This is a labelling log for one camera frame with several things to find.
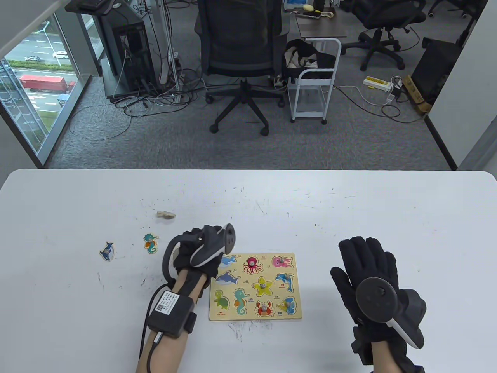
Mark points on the person's right hand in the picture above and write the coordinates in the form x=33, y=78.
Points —
x=369, y=260

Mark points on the person's left hand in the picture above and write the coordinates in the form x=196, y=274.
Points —
x=205, y=270

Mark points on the wooden puzzle frame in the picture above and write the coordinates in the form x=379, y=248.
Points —
x=248, y=285

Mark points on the teal seahorse puzzle piece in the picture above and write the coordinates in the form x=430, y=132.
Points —
x=150, y=243

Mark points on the wooden turtle puzzle piece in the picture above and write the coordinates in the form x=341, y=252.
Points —
x=166, y=215

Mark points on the red crab puzzle piece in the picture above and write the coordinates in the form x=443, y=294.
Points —
x=264, y=309

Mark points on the pink squid puzzle piece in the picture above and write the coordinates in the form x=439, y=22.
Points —
x=280, y=262

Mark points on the light blue dolphin puzzle piece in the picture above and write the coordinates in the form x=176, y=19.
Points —
x=285, y=279

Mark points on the blue shark puzzle piece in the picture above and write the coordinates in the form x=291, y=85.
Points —
x=106, y=251

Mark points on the person's left forearm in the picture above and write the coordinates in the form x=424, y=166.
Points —
x=167, y=349

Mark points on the person's right forearm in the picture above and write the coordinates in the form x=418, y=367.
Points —
x=384, y=359

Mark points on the black left hand controller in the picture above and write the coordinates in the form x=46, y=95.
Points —
x=211, y=241

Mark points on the black hand controller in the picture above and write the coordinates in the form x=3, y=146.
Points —
x=374, y=299
x=211, y=241

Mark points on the black right hand controller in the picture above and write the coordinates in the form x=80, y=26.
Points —
x=374, y=299

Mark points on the white rolling cart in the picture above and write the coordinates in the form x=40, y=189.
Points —
x=312, y=115

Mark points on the cardboard box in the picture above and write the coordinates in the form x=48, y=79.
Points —
x=417, y=95

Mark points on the white yellow power strip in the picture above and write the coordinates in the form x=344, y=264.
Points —
x=376, y=82

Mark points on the white plug adapter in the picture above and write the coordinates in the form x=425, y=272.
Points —
x=396, y=83

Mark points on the black case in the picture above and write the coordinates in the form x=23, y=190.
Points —
x=435, y=68

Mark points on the black and beige bag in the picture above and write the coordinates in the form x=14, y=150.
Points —
x=306, y=58

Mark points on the white rig pole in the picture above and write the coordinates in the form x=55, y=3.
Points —
x=169, y=50

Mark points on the black computer tower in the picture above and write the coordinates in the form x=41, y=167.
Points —
x=130, y=58

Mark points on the black mesh office chair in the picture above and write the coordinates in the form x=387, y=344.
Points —
x=240, y=42

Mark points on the brown side table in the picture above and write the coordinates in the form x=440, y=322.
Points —
x=322, y=27

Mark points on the glass window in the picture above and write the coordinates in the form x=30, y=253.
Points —
x=35, y=85

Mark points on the yellow round object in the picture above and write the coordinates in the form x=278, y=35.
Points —
x=308, y=7

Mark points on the black bottle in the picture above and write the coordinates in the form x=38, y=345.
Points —
x=318, y=4

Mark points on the blue white box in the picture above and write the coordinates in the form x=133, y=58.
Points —
x=295, y=4

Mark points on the black monitor stand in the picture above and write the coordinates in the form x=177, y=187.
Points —
x=91, y=6

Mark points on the black left wrist camera module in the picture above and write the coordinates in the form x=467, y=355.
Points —
x=171, y=312

